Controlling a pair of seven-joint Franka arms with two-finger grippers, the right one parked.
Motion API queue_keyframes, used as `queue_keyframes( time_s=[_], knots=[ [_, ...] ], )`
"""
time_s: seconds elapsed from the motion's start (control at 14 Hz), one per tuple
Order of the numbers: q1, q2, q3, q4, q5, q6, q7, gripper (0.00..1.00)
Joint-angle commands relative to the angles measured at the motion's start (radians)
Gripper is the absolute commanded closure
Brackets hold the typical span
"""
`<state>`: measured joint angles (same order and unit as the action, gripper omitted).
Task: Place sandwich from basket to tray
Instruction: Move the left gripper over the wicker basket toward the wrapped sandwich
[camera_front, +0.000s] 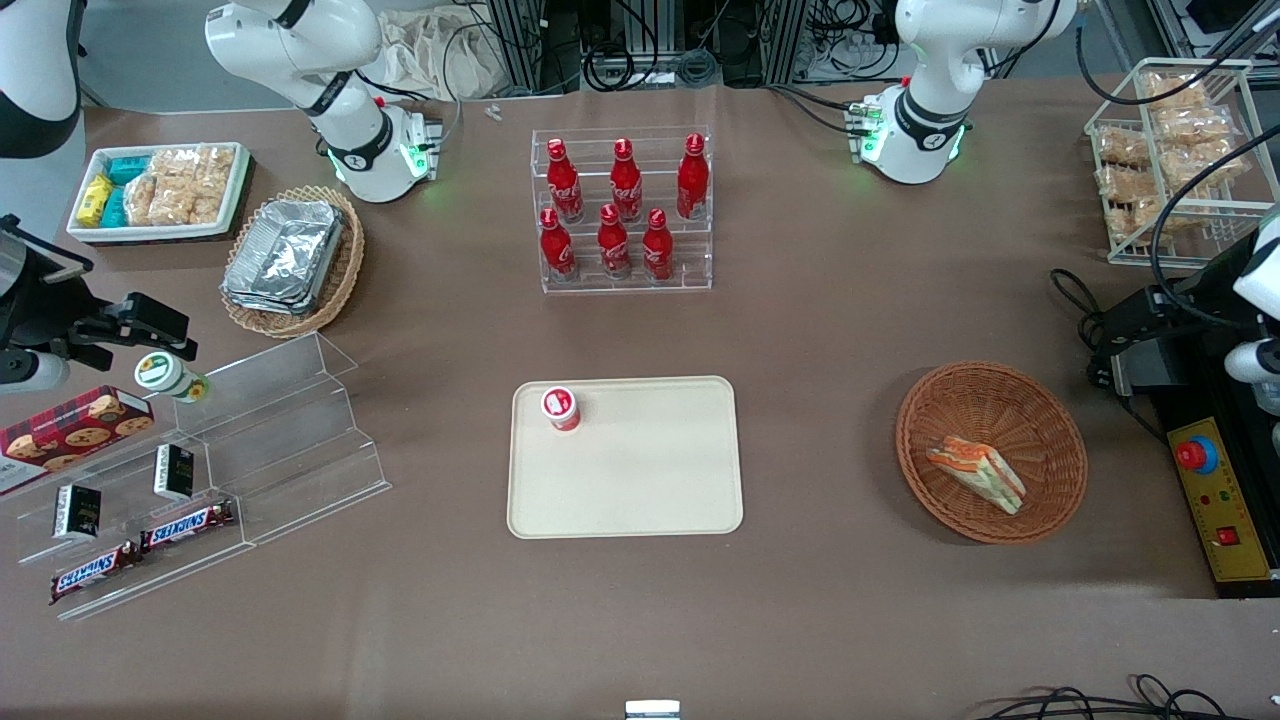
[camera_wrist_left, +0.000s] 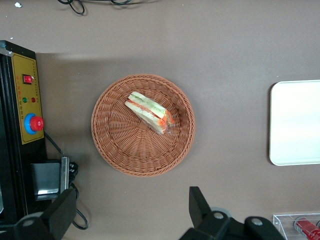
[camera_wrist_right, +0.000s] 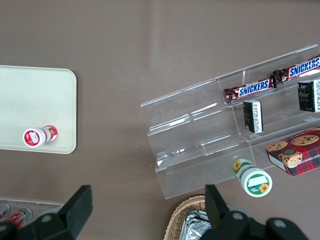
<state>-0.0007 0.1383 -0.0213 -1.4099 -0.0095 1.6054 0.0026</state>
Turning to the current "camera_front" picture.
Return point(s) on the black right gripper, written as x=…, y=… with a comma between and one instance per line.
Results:
x=38, y=312

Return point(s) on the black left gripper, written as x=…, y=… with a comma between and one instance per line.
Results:
x=1192, y=303

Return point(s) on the triangle sandwich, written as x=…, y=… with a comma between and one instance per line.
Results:
x=980, y=472

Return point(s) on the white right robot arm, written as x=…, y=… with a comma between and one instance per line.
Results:
x=300, y=50

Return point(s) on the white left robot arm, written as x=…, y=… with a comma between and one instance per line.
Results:
x=940, y=90

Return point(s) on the white rectangular plastic tray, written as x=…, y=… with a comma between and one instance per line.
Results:
x=80, y=232

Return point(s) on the brown round wicker basket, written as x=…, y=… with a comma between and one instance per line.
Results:
x=960, y=410

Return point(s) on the light oval wicker basket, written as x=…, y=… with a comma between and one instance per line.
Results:
x=345, y=270

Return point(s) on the beige plastic tray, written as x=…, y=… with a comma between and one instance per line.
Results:
x=640, y=480

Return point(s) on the green lidded cup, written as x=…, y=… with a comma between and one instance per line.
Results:
x=165, y=375

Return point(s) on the black table appliance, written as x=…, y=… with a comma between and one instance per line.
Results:
x=1150, y=370

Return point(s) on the small black box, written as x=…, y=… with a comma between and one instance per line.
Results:
x=174, y=472
x=76, y=512

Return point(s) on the clear fried snack bag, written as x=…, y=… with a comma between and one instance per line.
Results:
x=1145, y=218
x=1122, y=147
x=1195, y=165
x=1192, y=125
x=1125, y=183
x=1175, y=92

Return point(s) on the stacked aluminium foil trays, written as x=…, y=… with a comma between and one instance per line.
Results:
x=285, y=255

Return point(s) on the clear acrylic step shelf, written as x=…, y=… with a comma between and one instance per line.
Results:
x=290, y=440

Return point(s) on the red plaid cookie box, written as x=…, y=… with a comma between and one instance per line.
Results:
x=70, y=430

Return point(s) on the clear rice cracker bag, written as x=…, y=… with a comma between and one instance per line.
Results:
x=213, y=185
x=175, y=162
x=172, y=203
x=142, y=200

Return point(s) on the teal snack pack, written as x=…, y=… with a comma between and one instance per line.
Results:
x=128, y=169
x=115, y=208

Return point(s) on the yellow snack pack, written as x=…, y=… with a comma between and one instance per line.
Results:
x=95, y=200

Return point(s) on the snickers chocolate bar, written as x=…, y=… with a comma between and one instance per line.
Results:
x=187, y=526
x=95, y=572

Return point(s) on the yellow emergency stop control box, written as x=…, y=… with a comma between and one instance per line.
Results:
x=1225, y=500

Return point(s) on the red lidded cup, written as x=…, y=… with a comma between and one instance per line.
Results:
x=561, y=408

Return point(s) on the beige cloth bag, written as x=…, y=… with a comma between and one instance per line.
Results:
x=430, y=55

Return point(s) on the red cola bottle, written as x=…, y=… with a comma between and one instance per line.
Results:
x=657, y=250
x=565, y=190
x=557, y=250
x=626, y=185
x=614, y=245
x=692, y=180

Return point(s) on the clear acrylic bottle rack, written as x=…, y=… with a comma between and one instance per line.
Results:
x=690, y=255

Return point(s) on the small white box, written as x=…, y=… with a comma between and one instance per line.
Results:
x=652, y=710

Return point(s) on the aluminium profile frame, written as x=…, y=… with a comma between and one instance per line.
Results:
x=525, y=45

